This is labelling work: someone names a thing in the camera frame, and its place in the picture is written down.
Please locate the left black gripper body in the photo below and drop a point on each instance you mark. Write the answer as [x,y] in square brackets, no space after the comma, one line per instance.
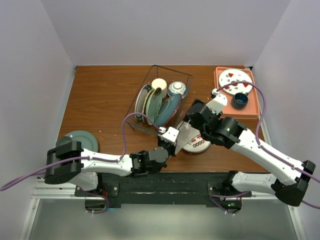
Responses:
[170,149]

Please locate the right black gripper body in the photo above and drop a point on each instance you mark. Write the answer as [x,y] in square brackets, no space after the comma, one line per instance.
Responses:
[203,133]

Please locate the white plate red green characters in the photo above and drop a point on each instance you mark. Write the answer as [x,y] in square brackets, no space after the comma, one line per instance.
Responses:
[197,145]

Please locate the dark plate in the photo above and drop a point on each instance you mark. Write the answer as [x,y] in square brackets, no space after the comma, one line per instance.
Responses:
[168,110]

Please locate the blue floral white bowl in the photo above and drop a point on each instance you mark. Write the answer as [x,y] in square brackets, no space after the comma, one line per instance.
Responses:
[177,87]

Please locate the cream ceramic mug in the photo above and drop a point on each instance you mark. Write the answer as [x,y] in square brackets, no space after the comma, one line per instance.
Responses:
[160,83]

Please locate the white plate teal lettered rim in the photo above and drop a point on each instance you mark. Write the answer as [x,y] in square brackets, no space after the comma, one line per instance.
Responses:
[141,97]

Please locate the green plate with flower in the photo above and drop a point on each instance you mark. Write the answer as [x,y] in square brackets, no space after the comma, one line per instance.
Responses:
[153,105]

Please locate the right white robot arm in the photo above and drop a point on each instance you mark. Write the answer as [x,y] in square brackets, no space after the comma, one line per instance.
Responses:
[287,178]

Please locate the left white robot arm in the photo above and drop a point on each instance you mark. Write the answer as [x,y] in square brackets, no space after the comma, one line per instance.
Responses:
[71,163]

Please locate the dark blue cup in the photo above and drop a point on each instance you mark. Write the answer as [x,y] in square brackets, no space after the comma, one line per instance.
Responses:
[240,100]

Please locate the salmon pink tray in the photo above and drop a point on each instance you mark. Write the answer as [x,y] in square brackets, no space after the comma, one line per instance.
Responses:
[252,109]

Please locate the watermelon pattern white plate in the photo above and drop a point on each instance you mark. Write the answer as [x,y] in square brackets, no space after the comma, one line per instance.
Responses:
[239,80]

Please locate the grey-green round plate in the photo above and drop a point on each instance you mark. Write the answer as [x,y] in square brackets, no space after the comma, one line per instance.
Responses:
[87,139]

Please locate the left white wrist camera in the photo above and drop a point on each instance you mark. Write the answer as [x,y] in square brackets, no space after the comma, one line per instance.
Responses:
[168,135]

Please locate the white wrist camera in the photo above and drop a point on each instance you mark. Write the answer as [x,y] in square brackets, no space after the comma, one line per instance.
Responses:
[168,135]
[219,101]

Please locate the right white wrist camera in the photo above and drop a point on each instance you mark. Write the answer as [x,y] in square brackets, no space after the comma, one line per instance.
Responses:
[219,101]

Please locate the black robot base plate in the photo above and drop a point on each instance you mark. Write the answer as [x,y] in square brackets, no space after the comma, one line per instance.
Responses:
[166,188]

